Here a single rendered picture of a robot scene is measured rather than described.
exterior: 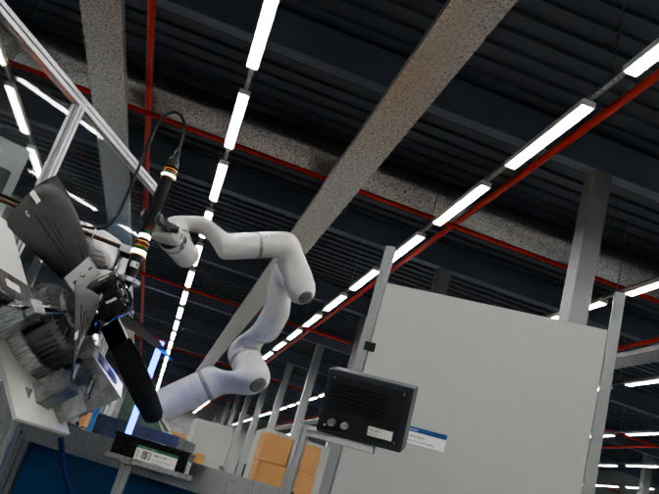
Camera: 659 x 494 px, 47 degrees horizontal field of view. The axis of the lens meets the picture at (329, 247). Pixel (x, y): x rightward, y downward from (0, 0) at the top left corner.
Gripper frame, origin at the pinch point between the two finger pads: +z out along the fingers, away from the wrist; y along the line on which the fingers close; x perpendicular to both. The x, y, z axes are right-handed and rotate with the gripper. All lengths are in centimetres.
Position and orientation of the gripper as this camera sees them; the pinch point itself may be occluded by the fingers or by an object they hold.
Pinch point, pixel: (151, 217)
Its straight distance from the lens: 228.1
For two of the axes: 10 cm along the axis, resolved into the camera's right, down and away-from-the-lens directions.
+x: 2.7, -9.0, 3.3
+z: -1.6, -3.8, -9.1
